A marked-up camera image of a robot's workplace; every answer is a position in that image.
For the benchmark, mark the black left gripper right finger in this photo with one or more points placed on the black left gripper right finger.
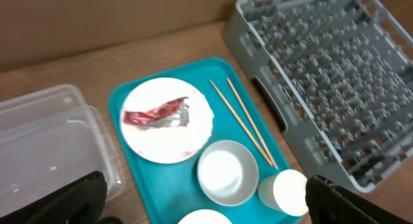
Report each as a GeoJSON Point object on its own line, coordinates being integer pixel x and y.
{"type": "Point", "coordinates": [329, 203]}

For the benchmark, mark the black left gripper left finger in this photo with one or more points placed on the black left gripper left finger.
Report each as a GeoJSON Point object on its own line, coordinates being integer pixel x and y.
{"type": "Point", "coordinates": [81, 201]}

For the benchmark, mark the white paper cup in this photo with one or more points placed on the white paper cup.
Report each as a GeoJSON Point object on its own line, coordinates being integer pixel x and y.
{"type": "Point", "coordinates": [285, 192]}

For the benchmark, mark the grey round bowl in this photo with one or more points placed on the grey round bowl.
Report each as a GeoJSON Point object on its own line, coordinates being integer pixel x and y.
{"type": "Point", "coordinates": [228, 173]}

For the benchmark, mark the small pink bowl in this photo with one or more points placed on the small pink bowl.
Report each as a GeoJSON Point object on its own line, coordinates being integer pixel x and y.
{"type": "Point", "coordinates": [205, 216]}

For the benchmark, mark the red foil snack wrapper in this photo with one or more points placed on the red foil snack wrapper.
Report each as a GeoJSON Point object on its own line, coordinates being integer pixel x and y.
{"type": "Point", "coordinates": [173, 113]}

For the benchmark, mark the clear plastic waste bin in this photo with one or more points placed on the clear plastic waste bin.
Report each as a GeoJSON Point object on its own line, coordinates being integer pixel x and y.
{"type": "Point", "coordinates": [49, 139]}

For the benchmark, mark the grey dishwasher rack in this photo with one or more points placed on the grey dishwasher rack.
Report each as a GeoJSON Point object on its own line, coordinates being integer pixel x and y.
{"type": "Point", "coordinates": [338, 73]}

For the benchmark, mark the teal plastic tray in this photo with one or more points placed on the teal plastic tray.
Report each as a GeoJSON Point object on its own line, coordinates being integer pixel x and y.
{"type": "Point", "coordinates": [170, 192]}

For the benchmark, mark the large white round plate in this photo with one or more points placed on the large white round plate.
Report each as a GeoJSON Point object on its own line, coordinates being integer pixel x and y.
{"type": "Point", "coordinates": [171, 144]}

